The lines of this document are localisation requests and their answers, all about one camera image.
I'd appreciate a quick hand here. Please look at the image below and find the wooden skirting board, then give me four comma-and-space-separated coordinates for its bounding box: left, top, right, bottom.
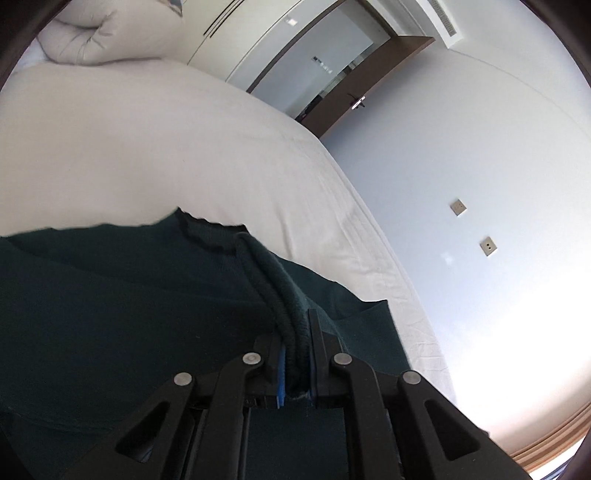
510, 401, 591, 468

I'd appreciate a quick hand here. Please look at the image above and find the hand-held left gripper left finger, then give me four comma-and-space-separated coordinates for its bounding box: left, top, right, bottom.
60, 334, 286, 480

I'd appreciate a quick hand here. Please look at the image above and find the folded beige duvet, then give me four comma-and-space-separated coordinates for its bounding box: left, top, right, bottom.
34, 0, 186, 66

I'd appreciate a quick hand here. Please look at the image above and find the dark green knit garment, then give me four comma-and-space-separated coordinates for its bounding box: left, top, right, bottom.
0, 208, 411, 480

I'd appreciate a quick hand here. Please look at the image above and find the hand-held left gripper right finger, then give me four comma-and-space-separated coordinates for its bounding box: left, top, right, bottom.
307, 309, 533, 480

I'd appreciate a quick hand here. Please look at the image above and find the brown wooden door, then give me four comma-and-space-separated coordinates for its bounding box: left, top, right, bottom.
318, 35, 436, 139

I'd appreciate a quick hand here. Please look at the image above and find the white ceiling air vent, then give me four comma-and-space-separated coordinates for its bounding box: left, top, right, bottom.
413, 0, 464, 38

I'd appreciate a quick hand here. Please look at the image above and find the white wardrobe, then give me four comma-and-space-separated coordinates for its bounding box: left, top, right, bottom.
178, 0, 370, 85

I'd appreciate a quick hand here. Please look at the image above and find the brown door frame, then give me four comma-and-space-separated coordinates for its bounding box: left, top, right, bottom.
246, 0, 399, 124

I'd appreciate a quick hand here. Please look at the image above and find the bed with white sheet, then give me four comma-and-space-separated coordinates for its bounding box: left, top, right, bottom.
0, 59, 459, 416

